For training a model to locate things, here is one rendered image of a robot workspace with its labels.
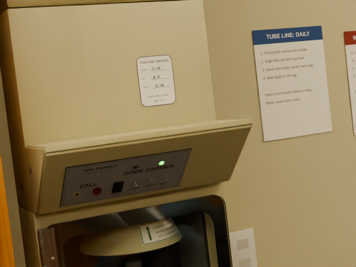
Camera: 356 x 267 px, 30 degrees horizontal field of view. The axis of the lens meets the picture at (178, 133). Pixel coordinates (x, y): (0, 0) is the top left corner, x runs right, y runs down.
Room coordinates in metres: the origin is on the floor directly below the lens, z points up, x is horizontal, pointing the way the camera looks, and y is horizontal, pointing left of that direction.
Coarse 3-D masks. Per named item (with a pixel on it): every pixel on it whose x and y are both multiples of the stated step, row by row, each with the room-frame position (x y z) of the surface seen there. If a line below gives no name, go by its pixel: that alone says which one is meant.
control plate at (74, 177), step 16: (128, 160) 0.94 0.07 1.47; (144, 160) 0.95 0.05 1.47; (160, 160) 0.97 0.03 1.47; (176, 160) 0.98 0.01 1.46; (64, 176) 0.91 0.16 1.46; (80, 176) 0.92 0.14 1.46; (96, 176) 0.93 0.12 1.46; (112, 176) 0.95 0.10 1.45; (128, 176) 0.96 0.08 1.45; (144, 176) 0.98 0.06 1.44; (160, 176) 0.99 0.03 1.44; (176, 176) 1.01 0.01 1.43; (64, 192) 0.93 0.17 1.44; (128, 192) 0.99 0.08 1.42
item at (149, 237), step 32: (64, 224) 0.97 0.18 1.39; (96, 224) 0.99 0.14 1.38; (128, 224) 1.02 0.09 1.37; (160, 224) 1.04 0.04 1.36; (192, 224) 1.06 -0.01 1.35; (224, 224) 1.08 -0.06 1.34; (64, 256) 0.97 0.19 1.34; (96, 256) 0.99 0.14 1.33; (128, 256) 1.01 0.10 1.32; (160, 256) 1.03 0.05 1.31; (192, 256) 1.06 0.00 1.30; (224, 256) 1.08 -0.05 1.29
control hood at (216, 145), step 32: (160, 128) 1.03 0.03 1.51; (192, 128) 0.96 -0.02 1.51; (224, 128) 0.98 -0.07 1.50; (32, 160) 0.93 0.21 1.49; (64, 160) 0.89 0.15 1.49; (96, 160) 0.91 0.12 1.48; (192, 160) 1.00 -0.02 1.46; (224, 160) 1.03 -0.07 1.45; (32, 192) 0.95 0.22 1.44; (160, 192) 1.03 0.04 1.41
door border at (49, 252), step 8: (48, 232) 0.96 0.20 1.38; (48, 240) 0.96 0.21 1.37; (40, 248) 0.96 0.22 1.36; (48, 248) 0.96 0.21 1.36; (56, 248) 0.97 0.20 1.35; (40, 256) 0.96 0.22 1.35; (48, 256) 0.96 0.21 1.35; (56, 256) 0.97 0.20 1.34; (48, 264) 0.96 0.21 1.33; (56, 264) 0.97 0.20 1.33
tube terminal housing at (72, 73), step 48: (192, 0) 1.09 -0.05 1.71; (0, 48) 1.05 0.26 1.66; (48, 48) 0.99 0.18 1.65; (96, 48) 1.02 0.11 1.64; (144, 48) 1.05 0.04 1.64; (192, 48) 1.09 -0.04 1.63; (48, 96) 0.99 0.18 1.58; (96, 96) 1.02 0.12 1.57; (192, 96) 1.08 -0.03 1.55; (192, 192) 1.08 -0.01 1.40
